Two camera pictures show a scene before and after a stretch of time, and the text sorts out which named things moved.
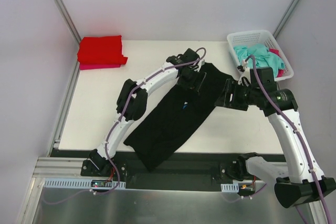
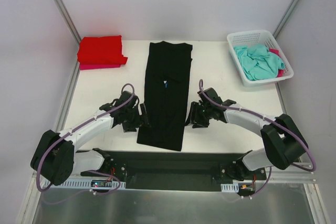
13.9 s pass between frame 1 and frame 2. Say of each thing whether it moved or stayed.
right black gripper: moved
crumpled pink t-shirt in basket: stayed
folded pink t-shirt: stayed
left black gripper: moved
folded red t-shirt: stayed
